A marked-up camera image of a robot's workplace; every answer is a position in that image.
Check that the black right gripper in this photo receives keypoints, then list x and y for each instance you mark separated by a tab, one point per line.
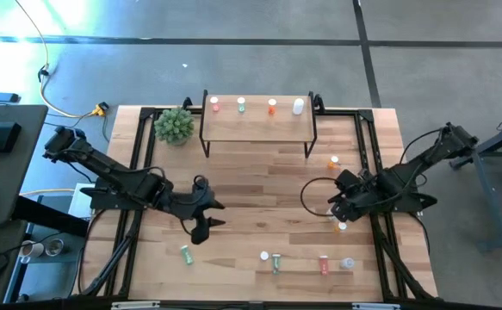
349	194

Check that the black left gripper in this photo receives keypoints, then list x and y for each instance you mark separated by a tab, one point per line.
199	206

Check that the small orange pill bottle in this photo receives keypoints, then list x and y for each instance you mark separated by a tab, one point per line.
333	162

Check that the green pill bottle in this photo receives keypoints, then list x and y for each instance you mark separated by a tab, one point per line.
276	263
187	255
241	105

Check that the clear pill bottle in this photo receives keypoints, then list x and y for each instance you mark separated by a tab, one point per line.
347	263

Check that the pink pill bottle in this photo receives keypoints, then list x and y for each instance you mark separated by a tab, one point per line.
324	265
214	103

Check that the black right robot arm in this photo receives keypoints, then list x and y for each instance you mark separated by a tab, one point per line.
410	172

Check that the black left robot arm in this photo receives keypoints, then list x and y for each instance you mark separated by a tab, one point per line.
104	165

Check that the white cap on table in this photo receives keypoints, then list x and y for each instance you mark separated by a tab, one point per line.
264	256

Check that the green potted plant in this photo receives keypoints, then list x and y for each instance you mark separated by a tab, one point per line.
174	125

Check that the grey metal stand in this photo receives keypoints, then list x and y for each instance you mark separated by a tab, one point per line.
488	198

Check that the paper cup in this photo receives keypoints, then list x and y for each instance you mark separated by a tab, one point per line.
31	250

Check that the black office desk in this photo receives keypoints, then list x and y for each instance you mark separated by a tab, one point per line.
14	181

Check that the wooden shelf black metal frame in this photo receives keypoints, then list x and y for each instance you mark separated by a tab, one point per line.
259	125

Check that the silver metal bracket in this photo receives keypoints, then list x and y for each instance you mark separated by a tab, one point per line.
134	305
373	306

